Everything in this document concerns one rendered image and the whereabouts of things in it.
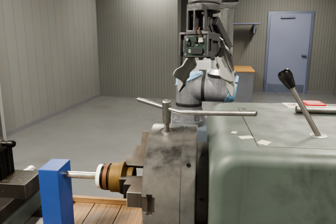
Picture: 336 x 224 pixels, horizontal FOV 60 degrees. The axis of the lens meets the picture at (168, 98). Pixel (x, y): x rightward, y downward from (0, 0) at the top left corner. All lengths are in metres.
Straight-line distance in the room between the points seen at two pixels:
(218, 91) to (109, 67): 6.48
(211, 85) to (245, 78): 5.80
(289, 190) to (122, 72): 6.98
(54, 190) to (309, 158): 0.67
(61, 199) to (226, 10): 0.85
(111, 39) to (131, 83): 1.20
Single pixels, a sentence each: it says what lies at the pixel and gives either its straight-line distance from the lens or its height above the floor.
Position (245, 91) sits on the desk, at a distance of 7.04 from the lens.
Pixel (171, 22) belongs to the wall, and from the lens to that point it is 7.07.
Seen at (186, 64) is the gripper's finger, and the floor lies 1.41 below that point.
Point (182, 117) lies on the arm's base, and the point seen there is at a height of 1.14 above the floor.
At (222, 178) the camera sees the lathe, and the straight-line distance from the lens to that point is 0.60.
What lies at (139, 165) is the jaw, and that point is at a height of 1.12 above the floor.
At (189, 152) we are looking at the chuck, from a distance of 0.71.
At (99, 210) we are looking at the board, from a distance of 1.11.
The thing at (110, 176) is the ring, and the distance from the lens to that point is 0.85.
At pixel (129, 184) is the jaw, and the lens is 0.78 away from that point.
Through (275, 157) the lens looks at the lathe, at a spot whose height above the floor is 1.25.
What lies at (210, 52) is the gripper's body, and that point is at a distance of 0.64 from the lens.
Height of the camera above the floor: 1.47
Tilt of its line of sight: 12 degrees down
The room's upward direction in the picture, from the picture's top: straight up
